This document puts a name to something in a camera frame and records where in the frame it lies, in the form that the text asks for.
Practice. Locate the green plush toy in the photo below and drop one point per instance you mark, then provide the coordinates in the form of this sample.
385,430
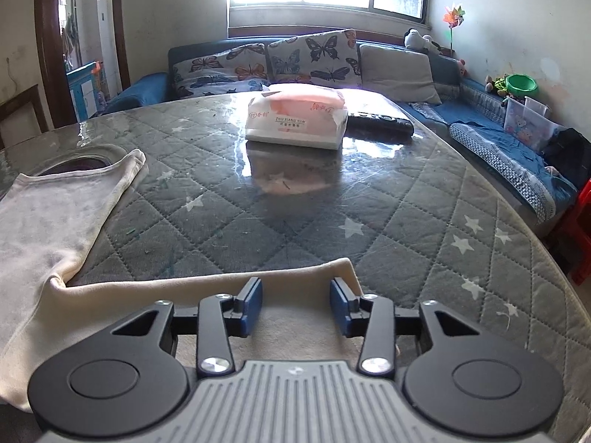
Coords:
500,85

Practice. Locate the brown door frame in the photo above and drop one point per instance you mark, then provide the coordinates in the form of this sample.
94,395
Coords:
46,55

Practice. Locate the butterfly print cushion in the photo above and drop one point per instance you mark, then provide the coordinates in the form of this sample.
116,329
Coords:
314,57
217,67

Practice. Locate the blue patterned sofa cover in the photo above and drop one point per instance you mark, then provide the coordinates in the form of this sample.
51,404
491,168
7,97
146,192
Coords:
508,166

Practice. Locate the panda plush toy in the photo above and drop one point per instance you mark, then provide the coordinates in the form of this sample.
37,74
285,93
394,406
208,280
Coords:
418,39

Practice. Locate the blue corner sofa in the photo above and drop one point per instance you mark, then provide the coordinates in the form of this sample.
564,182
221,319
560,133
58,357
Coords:
143,87

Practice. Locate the pink plush toy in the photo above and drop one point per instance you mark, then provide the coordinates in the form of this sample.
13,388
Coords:
462,67

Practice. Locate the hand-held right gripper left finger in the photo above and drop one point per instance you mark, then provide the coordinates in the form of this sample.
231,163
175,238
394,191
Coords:
253,307

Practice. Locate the green plastic basin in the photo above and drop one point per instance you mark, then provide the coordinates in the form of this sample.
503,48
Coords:
521,85

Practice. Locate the small clear plastic container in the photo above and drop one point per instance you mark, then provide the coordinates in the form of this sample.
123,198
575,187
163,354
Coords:
538,105

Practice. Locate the colourful pinwheel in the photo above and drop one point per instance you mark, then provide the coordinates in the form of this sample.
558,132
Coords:
453,16

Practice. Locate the black remote control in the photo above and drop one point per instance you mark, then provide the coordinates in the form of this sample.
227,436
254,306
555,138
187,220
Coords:
378,122

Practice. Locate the grey cushion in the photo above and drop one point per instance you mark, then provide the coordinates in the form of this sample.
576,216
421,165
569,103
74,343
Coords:
397,74

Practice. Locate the clear printed storage box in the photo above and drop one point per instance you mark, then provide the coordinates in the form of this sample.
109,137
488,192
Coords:
528,127

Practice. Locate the small white toy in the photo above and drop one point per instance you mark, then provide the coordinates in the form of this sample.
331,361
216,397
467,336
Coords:
553,171

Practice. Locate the black built-in induction cooker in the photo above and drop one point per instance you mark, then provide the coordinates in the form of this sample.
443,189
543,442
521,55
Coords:
78,164

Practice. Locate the blue cabinet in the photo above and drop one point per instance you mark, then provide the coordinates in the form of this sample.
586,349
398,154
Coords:
85,90

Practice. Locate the pink white tissue pack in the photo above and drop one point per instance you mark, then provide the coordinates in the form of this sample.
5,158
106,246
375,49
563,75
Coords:
295,120

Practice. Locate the stack of red plastic stools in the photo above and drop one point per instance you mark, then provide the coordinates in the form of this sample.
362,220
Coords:
577,235

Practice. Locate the brown teddy bear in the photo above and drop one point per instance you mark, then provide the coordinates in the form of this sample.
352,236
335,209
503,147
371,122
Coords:
489,82

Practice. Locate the black backpack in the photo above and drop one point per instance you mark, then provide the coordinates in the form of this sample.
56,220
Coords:
570,152

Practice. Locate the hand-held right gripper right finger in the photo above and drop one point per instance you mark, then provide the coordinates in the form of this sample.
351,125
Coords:
338,307

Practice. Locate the cream cloth garment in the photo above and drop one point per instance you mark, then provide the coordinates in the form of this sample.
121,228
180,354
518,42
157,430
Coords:
46,221

